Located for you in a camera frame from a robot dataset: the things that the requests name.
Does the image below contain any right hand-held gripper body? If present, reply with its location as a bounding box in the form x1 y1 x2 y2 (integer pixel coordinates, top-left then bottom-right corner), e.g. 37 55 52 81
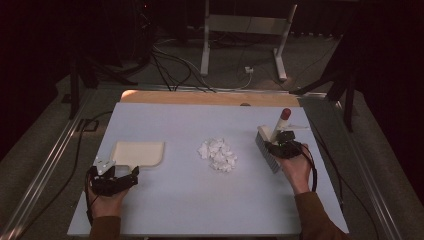
266 123 312 160

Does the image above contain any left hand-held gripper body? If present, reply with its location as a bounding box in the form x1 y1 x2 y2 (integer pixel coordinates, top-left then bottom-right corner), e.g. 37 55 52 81
88 155 139 197

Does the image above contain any hand brush with red-tipped handle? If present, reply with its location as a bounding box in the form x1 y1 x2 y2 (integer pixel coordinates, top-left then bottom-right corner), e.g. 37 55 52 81
254 107 292 174

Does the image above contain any cream plastic dustpan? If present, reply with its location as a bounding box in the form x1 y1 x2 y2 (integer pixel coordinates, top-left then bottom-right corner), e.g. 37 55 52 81
110 140 166 170

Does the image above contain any pile of white paper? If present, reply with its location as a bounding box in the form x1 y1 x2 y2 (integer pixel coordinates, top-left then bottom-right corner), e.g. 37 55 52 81
197 137 238 173

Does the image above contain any person's left hand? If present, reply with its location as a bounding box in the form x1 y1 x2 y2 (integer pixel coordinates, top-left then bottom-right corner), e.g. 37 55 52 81
87 185 133 220

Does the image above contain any person's right hand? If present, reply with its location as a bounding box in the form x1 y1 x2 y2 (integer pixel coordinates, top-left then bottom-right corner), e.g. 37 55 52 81
275 143 313 196

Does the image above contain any black tripod stand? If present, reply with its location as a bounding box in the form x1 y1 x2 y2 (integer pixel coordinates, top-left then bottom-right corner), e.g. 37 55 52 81
289 33 358 133
68 54 138 120

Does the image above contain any grey metal stand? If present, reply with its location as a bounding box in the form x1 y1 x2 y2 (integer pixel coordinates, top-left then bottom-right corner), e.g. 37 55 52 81
199 0 299 82

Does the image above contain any dark equipment with red light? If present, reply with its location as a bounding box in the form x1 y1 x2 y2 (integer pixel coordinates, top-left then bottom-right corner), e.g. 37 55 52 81
133 0 158 64

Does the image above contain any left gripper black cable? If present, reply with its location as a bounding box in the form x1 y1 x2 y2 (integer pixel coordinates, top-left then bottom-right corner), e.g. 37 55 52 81
83 166 95 226

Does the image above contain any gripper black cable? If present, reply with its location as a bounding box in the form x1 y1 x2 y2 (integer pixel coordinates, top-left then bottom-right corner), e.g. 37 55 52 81
83 166 95 226
300 144 319 193

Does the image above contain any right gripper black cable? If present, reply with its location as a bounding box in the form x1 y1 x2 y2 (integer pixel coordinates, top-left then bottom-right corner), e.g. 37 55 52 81
300 144 319 193

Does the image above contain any long black floor cable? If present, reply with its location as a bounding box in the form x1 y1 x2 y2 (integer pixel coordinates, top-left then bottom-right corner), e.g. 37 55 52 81
16 110 114 239

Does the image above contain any thin black floor cable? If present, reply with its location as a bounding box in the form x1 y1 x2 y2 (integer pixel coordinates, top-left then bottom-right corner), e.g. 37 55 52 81
309 119 380 240

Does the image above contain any white cable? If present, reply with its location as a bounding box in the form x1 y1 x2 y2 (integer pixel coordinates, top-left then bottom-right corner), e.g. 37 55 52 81
213 71 253 92

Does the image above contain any aluminium floor rail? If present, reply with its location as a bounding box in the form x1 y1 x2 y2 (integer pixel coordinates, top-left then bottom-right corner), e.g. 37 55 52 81
333 99 405 240
0 89 98 240
96 83 328 98

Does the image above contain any bundle of black floor cables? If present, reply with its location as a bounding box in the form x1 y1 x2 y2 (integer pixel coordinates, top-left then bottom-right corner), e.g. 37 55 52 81
150 41 218 93

